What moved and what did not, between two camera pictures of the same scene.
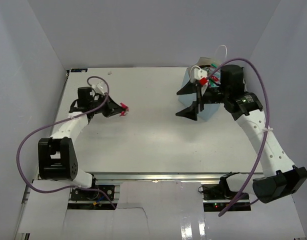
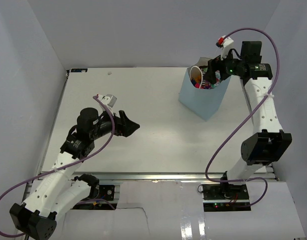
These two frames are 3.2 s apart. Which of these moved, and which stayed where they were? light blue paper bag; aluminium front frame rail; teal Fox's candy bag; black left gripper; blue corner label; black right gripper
Moved: black left gripper; black right gripper
Stayed: teal Fox's candy bag; light blue paper bag; aluminium front frame rail; blue corner label
